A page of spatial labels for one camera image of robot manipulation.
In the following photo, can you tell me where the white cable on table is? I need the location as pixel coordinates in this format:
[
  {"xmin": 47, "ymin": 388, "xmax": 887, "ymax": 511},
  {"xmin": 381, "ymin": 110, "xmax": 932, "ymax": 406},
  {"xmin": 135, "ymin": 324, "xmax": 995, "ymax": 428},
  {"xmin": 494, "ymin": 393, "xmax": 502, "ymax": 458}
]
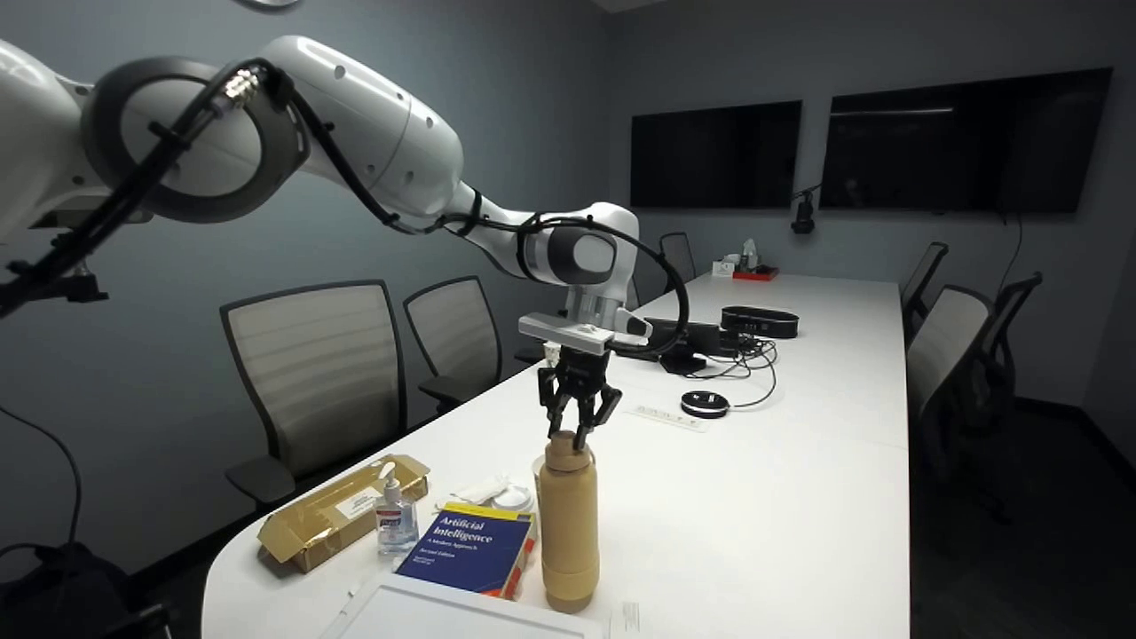
[{"xmin": 690, "ymin": 336, "xmax": 784, "ymax": 413}]

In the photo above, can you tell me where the grey office chair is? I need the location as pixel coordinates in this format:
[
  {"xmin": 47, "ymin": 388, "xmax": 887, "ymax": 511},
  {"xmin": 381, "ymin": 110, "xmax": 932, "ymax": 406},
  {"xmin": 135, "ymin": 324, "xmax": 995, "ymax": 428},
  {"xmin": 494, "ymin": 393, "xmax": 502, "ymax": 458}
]
[
  {"xmin": 403, "ymin": 278, "xmax": 502, "ymax": 413},
  {"xmin": 221, "ymin": 281, "xmax": 407, "ymax": 509}
]

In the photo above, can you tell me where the round black puck device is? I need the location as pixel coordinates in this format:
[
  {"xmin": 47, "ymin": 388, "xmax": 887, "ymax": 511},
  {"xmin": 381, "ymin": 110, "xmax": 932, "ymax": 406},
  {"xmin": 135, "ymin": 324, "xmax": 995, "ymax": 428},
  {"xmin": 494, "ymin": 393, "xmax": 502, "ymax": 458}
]
[{"xmin": 683, "ymin": 391, "xmax": 730, "ymax": 419}]

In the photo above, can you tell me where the left wall monitor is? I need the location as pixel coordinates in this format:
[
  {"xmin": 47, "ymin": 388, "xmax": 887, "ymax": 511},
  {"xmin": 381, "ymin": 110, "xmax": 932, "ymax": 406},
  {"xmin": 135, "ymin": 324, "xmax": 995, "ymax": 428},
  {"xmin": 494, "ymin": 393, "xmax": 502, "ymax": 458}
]
[{"xmin": 633, "ymin": 103, "xmax": 802, "ymax": 209}]

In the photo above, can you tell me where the beige bottle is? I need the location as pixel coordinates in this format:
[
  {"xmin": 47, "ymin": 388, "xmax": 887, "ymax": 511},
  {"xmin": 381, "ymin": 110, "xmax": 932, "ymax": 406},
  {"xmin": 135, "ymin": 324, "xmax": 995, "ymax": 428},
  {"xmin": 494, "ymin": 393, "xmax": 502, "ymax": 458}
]
[{"xmin": 535, "ymin": 434, "xmax": 599, "ymax": 609}]

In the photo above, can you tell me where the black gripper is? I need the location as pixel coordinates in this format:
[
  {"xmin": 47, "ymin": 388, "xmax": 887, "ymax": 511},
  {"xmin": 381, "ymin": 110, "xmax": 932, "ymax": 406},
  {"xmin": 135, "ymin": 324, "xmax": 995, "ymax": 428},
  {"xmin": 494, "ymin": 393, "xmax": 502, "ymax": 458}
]
[{"xmin": 535, "ymin": 343, "xmax": 620, "ymax": 452}]

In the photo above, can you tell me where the right near office chair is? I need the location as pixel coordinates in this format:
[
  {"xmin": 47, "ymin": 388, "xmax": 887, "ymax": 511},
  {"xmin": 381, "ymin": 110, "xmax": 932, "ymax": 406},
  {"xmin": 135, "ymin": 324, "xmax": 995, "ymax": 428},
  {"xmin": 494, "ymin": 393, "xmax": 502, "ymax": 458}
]
[{"xmin": 906, "ymin": 271, "xmax": 1047, "ymax": 474}]

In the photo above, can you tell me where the near grey office chair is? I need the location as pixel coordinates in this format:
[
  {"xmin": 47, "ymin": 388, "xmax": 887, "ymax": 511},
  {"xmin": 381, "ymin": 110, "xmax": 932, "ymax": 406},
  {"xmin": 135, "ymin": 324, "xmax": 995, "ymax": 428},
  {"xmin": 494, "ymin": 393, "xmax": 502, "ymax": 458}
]
[{"xmin": 221, "ymin": 281, "xmax": 407, "ymax": 509}]

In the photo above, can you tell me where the black conference speaker bar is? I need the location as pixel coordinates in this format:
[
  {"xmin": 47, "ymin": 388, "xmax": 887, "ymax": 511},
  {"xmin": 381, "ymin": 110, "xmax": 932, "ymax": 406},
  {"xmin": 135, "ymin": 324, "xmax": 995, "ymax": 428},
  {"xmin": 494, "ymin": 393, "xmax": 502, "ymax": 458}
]
[{"xmin": 722, "ymin": 305, "xmax": 800, "ymax": 336}]

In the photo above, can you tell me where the red tray with items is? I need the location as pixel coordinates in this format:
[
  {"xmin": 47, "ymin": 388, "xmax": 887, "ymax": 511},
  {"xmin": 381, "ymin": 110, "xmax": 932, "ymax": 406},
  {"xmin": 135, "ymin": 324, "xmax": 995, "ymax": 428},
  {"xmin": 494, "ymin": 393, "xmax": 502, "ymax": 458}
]
[{"xmin": 709, "ymin": 239, "xmax": 777, "ymax": 281}]

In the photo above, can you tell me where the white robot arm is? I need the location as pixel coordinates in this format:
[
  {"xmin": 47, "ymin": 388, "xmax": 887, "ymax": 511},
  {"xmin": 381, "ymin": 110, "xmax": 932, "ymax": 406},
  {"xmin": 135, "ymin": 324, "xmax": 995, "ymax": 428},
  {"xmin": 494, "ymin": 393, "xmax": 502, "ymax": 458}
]
[{"xmin": 0, "ymin": 34, "xmax": 644, "ymax": 440}]

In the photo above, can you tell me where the right far office chair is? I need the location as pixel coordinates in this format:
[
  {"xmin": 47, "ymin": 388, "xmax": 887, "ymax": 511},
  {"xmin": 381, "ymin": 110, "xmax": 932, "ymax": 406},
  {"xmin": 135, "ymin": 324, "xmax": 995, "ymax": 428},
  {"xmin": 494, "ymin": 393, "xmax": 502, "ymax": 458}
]
[{"xmin": 900, "ymin": 240, "xmax": 947, "ymax": 336}]

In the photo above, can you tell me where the right wall monitor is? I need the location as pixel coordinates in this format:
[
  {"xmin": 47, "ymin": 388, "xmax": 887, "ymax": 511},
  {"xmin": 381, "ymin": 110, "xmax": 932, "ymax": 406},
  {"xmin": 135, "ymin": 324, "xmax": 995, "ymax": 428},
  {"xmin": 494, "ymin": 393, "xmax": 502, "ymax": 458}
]
[{"xmin": 819, "ymin": 67, "xmax": 1112, "ymax": 217}]

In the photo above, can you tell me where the far left office chair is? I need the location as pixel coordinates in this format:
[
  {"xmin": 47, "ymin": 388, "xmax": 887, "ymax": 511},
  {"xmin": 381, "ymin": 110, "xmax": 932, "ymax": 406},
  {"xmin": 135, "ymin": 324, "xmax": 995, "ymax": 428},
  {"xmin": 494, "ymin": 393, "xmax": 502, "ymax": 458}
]
[{"xmin": 660, "ymin": 230, "xmax": 694, "ymax": 287}]

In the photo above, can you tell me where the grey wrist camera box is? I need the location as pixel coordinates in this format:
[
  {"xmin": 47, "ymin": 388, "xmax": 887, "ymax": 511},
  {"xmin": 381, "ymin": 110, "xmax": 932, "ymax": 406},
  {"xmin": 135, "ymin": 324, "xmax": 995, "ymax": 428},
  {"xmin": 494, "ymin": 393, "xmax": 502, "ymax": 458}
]
[{"xmin": 518, "ymin": 313, "xmax": 645, "ymax": 356}]

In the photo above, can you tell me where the blue book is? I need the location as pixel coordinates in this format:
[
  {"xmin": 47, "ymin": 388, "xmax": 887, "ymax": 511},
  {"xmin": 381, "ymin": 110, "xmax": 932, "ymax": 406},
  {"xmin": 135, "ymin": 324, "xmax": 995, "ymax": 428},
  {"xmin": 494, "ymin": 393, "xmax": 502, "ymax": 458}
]
[{"xmin": 397, "ymin": 504, "xmax": 535, "ymax": 601}]

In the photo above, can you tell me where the wall monitor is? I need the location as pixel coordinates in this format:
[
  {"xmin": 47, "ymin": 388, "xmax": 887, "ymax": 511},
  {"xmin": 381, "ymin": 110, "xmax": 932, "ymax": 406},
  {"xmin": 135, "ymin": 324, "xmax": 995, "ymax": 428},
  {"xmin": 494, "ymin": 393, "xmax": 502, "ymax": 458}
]
[
  {"xmin": 819, "ymin": 67, "xmax": 1112, "ymax": 217},
  {"xmin": 633, "ymin": 103, "xmax": 802, "ymax": 209}
]

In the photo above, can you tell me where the small white round container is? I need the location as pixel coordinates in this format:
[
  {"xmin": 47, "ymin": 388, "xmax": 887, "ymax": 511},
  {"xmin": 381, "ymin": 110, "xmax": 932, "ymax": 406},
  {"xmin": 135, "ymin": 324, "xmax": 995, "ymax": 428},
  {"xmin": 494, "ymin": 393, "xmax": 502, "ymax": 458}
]
[{"xmin": 494, "ymin": 487, "xmax": 532, "ymax": 516}]

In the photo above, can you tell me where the clear hand sanitizer bottle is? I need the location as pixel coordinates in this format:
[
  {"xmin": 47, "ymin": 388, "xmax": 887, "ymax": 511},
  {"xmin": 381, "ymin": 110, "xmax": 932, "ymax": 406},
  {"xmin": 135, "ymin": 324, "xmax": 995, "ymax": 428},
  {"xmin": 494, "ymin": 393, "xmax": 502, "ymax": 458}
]
[{"xmin": 375, "ymin": 462, "xmax": 420, "ymax": 556}]

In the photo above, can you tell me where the black cable box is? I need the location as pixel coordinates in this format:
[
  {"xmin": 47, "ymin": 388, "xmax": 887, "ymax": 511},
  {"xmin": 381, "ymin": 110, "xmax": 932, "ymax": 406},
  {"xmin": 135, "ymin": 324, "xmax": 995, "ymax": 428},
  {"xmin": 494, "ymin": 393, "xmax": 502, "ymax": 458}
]
[{"xmin": 649, "ymin": 318, "xmax": 755, "ymax": 377}]

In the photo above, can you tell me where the white plastic lid board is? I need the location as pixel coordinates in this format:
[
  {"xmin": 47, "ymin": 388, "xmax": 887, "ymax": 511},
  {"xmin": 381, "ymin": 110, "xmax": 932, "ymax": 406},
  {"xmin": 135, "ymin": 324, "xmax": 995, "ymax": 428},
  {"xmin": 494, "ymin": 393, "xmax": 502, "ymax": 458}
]
[{"xmin": 318, "ymin": 574, "xmax": 607, "ymax": 639}]

